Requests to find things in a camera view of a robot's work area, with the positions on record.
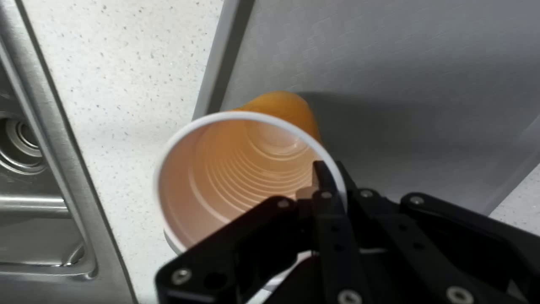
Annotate grey plastic tray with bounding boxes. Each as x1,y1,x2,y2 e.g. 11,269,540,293
197,0,540,214

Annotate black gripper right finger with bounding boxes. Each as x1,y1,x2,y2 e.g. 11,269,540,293
311,160,540,304

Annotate stainless steel double sink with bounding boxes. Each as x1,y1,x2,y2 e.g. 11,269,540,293
0,0,136,304

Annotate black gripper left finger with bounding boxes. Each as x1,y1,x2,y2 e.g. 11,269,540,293
156,197,316,304

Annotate orange plastic cup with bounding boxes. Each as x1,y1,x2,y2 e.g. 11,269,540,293
153,92,347,254

